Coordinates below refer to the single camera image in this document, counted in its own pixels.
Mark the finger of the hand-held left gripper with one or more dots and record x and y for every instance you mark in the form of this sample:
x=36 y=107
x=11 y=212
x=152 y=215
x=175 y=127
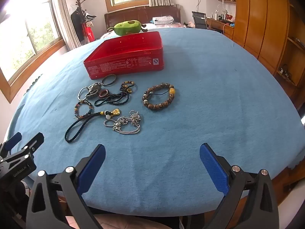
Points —
x=35 y=142
x=13 y=140

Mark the red plastic tray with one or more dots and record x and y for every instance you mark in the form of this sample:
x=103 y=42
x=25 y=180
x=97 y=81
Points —
x=124 y=64

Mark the folded grey blanket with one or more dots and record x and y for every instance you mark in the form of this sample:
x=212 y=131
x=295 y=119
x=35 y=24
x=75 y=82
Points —
x=163 y=19

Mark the floral bed sheet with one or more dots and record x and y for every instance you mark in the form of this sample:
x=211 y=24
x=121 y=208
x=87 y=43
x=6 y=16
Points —
x=177 y=25

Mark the large wooden frame window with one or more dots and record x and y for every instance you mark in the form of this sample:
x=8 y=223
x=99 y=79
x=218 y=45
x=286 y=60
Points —
x=35 y=35

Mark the pink plush toy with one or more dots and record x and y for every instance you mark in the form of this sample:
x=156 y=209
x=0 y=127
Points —
x=190 y=24

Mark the black office chair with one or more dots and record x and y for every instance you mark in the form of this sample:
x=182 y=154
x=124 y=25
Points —
x=199 y=19

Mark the long beige curtain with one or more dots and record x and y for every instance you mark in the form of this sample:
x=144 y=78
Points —
x=64 y=16

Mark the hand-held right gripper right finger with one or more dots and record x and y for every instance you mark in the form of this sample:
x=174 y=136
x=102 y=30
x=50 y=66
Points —
x=214 y=169

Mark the red garment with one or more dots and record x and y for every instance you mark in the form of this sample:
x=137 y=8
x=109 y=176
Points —
x=88 y=32

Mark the wooden wardrobe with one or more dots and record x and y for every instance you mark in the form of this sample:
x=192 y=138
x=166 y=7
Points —
x=257 y=16

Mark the wooden desk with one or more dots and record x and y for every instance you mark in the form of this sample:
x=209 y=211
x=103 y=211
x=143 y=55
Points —
x=228 y=31

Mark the wooden coat rack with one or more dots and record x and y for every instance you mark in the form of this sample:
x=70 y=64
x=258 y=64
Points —
x=78 y=2

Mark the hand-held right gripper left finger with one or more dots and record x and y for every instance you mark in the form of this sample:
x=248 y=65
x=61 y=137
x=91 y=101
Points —
x=95 y=162

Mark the blue tablecloth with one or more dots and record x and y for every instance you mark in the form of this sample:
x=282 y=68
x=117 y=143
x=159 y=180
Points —
x=202 y=88

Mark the dark wooden bed headboard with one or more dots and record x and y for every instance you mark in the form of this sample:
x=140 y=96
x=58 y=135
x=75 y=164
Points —
x=143 y=13

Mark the thin metal bangle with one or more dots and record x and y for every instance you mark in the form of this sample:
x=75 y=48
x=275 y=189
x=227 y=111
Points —
x=105 y=83

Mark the green avocado plush toy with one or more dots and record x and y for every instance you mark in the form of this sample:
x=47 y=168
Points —
x=126 y=27

